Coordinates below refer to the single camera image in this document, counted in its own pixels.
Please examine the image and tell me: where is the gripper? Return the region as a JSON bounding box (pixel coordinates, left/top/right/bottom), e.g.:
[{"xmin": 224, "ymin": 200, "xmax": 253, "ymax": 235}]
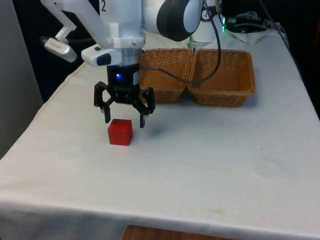
[{"xmin": 93, "ymin": 63, "xmax": 157, "ymax": 129}]

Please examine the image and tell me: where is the red cube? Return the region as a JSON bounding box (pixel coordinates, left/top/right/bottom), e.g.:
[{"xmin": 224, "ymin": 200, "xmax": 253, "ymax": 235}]
[{"xmin": 107, "ymin": 118, "xmax": 133, "ymax": 146}]

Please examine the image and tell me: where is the wicker basket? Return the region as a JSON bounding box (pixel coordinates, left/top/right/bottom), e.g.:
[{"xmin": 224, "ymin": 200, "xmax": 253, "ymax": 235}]
[
  {"xmin": 138, "ymin": 47, "xmax": 194, "ymax": 104},
  {"xmin": 187, "ymin": 48, "xmax": 257, "ymax": 109}
]

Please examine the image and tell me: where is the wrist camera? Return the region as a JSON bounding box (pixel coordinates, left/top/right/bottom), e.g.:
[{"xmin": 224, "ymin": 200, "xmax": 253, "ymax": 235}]
[{"xmin": 81, "ymin": 46, "xmax": 124, "ymax": 69}]

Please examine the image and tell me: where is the small silver camera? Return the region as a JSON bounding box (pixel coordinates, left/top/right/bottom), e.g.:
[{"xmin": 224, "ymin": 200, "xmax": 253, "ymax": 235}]
[{"xmin": 40, "ymin": 35, "xmax": 78, "ymax": 64}]

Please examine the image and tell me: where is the black cable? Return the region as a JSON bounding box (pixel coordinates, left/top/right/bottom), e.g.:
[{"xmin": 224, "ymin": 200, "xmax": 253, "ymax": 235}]
[{"xmin": 139, "ymin": 0, "xmax": 223, "ymax": 84}]

